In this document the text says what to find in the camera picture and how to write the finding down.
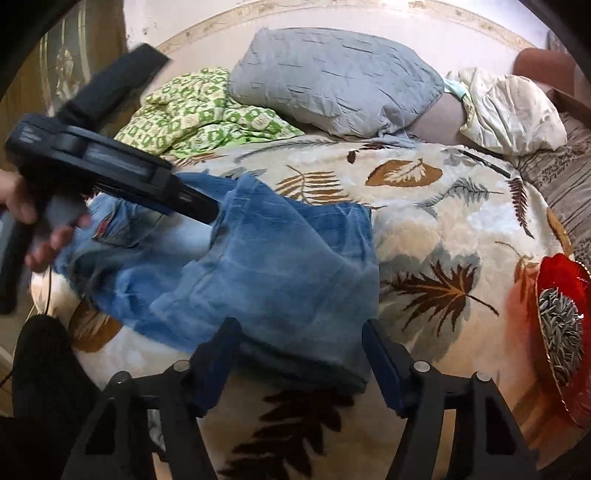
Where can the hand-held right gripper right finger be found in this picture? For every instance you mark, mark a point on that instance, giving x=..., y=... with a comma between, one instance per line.
x=388, y=364

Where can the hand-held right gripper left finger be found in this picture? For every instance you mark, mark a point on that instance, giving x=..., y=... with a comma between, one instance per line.
x=217, y=364

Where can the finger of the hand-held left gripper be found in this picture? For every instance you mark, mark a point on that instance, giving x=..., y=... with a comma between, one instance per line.
x=115, y=81
x=196, y=203

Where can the blue denim pants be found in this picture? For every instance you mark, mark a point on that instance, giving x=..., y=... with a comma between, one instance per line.
x=277, y=277

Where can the person's left hand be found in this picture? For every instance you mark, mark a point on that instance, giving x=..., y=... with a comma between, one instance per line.
x=18, y=198

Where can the wooden door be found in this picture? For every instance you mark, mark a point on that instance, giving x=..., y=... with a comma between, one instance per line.
x=60, y=69

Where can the green patterned quilt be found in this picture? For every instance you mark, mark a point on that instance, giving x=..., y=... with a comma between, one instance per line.
x=194, y=110

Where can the leaf print blanket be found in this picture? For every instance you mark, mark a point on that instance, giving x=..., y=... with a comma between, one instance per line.
x=415, y=217

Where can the pile of sunflower seeds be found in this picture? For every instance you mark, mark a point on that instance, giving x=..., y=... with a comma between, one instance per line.
x=561, y=332

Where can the grey quilted pillow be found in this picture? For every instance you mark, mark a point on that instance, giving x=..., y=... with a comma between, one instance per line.
x=332, y=78

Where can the red glass bowl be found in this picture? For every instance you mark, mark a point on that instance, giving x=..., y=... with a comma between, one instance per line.
x=554, y=272

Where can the black pen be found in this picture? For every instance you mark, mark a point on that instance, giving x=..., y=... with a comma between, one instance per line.
x=487, y=162

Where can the brown cushion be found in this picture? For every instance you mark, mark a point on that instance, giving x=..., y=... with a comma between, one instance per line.
x=438, y=120

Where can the cream floral pillow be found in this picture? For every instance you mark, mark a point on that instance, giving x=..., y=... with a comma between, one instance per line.
x=512, y=115

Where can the pale green cloth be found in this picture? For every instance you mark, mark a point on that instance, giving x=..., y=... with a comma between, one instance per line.
x=457, y=90

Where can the brown headboard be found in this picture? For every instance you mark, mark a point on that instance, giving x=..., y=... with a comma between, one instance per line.
x=545, y=69

